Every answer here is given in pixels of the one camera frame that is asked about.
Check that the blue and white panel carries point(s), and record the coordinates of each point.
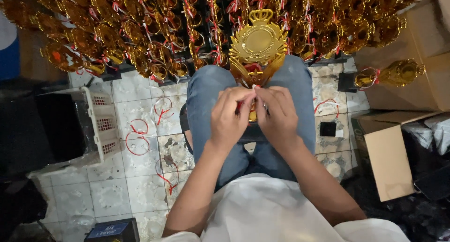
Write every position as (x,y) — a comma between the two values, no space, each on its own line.
(7,48)

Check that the single gold cup trophy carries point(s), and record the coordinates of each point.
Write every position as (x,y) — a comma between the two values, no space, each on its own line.
(397,73)

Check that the person's blue jeans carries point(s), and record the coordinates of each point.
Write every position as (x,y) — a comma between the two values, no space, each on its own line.
(207,104)

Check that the person's right hand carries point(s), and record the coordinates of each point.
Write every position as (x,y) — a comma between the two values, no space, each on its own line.
(281,119)

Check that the black square trophy base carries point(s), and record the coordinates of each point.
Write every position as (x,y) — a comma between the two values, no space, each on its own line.
(328,129)

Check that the red ribbon loop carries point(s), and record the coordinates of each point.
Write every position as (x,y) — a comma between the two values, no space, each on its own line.
(132,147)
(163,110)
(168,180)
(140,127)
(327,103)

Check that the open cardboard carton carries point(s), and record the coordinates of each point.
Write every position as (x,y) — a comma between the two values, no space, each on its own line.
(386,157)

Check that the white wrapped bundles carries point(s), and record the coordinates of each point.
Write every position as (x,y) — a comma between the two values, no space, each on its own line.
(436,131)

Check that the red and white ribbon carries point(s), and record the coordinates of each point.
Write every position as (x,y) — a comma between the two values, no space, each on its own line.
(253,87)

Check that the white plastic basket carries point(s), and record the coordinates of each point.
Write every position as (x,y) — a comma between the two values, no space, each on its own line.
(102,126)

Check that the black box with blue label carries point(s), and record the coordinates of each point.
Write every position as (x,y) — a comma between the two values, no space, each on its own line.
(112,231)

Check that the black stool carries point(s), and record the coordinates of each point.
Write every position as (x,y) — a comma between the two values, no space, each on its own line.
(253,134)

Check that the large closed cardboard box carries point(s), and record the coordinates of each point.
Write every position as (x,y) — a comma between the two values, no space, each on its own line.
(422,52)

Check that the heap of gold cup trophies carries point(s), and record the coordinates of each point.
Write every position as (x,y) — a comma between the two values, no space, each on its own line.
(175,31)

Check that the person's white shirt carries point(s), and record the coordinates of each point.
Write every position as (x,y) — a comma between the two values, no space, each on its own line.
(267,210)

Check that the person's left hand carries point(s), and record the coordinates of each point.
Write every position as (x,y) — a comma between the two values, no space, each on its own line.
(225,126)

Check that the gold crown-topped trophy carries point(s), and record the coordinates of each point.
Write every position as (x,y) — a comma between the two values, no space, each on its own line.
(258,43)

